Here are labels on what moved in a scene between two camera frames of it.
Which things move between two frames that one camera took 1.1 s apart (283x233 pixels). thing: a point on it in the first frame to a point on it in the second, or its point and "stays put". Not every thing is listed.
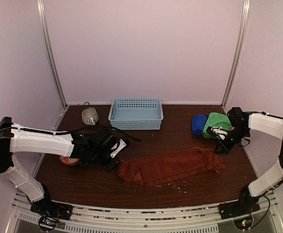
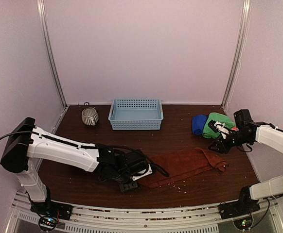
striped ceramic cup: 90,116 stays put
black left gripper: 109,166 to 126,188
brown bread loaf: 148,169 stays put
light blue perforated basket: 136,114 stays put
